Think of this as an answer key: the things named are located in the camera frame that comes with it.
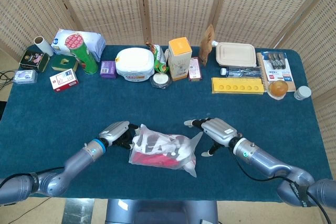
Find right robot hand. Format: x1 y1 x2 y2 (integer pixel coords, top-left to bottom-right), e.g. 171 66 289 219
183 118 242 158

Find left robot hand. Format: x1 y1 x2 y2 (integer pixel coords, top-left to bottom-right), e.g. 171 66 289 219
99 121 141 150

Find frosted white plastic zip bag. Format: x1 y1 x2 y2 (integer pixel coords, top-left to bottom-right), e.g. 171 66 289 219
128 123 204 178

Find red white brown clothes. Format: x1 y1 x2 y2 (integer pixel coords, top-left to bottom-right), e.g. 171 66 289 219
131 133 196 171

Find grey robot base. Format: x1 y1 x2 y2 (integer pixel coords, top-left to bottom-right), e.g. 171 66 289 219
104 199 219 224

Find green snack packet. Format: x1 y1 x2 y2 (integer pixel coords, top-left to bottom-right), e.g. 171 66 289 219
145 41 170 74

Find yellow egg tray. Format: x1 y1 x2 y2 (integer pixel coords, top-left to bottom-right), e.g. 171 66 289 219
211 77 265 95

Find blue carpet table cover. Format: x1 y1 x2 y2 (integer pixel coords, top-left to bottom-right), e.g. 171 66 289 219
0 44 336 204

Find clear water bottle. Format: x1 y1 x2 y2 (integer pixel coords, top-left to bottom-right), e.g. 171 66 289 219
220 66 263 78

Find small purple box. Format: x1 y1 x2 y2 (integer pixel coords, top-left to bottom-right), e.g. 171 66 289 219
100 60 117 79

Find small pink box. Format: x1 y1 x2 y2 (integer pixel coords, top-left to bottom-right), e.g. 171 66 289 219
188 57 203 82

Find amber ball in wrapper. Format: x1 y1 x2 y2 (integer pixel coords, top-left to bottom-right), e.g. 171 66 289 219
267 79 289 101

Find white lidded plastic container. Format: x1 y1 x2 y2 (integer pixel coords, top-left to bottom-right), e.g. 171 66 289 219
115 47 155 82

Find red white carton box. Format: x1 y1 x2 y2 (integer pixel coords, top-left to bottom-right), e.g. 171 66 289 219
49 68 79 93

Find beige lidded lunch box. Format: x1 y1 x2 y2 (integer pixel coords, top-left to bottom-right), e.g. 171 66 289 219
215 42 257 68

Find green chips can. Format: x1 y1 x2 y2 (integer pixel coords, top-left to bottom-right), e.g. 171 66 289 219
65 33 99 75

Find beige orange diffuser box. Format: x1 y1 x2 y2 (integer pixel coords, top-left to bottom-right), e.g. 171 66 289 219
167 37 193 82

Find spiral kraft notebook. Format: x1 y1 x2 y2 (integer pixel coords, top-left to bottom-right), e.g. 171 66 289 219
256 51 297 93

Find brown spout pouch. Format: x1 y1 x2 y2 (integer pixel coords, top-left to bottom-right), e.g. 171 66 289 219
198 24 218 67

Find dark green yellow box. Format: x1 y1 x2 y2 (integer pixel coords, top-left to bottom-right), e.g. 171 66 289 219
51 55 79 72

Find marker blister pack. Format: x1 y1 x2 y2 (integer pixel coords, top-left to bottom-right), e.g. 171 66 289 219
262 51 293 82

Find lavender tissue pack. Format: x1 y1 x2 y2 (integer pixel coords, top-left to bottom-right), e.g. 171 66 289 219
78 31 107 63

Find shiny metal floor plate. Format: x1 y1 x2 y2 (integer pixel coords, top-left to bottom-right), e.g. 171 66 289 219
61 198 95 224

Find small white jar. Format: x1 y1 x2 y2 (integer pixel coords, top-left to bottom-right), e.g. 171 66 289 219
293 86 312 101

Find clear plastic blue box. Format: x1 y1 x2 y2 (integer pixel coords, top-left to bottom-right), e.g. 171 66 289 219
12 69 38 85

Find white blue tissue pack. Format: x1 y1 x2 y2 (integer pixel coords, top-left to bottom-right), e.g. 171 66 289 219
51 28 77 56

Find dark tin box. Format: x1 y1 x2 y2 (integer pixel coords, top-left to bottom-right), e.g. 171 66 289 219
19 50 50 73

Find white paper roll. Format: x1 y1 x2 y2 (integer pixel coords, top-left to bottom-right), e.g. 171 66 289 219
34 36 55 57

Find woven folding screen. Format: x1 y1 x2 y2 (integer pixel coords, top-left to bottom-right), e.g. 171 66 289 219
0 0 336 156

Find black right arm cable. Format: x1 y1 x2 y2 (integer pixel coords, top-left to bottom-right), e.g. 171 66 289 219
235 153 333 224

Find black floor cable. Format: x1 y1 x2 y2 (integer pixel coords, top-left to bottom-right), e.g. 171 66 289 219
0 69 15 88
6 197 52 224

